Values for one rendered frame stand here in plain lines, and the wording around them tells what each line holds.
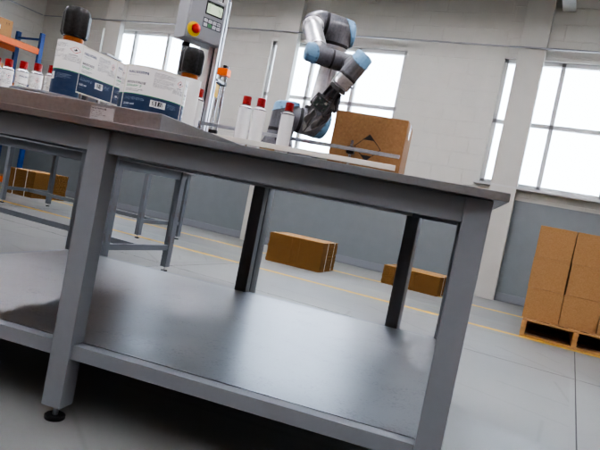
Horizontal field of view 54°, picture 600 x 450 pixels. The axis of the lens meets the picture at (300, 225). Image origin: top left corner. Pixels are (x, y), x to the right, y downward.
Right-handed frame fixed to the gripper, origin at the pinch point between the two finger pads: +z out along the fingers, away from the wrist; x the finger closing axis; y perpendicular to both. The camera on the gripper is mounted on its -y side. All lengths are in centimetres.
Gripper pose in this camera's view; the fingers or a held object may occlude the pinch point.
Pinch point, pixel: (305, 129)
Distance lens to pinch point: 231.1
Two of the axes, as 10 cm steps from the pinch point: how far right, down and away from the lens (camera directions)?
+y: -2.5, -0.1, -9.7
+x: 7.2, 6.6, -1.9
